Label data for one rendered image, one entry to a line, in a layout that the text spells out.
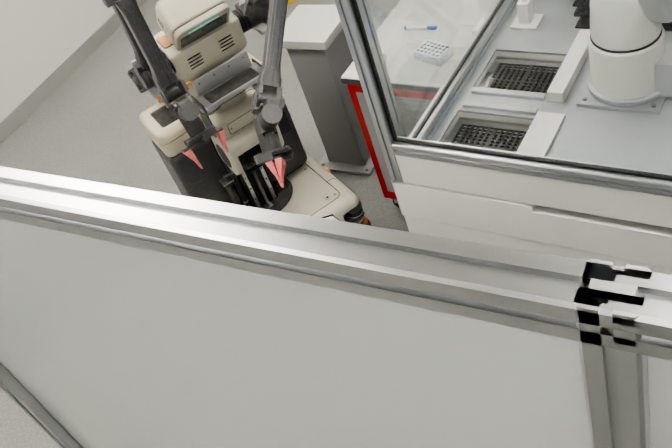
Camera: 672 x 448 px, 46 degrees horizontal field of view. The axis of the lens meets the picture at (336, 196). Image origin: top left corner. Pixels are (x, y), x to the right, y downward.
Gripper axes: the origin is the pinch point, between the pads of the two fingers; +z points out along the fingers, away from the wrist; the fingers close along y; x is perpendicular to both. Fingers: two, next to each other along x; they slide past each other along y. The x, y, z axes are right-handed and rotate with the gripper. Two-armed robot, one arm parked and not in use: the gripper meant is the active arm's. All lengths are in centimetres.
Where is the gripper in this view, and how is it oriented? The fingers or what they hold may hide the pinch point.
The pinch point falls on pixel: (282, 184)
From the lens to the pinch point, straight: 216.5
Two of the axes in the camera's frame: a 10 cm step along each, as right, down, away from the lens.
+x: 1.1, 1.4, 9.8
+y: 9.5, -3.0, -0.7
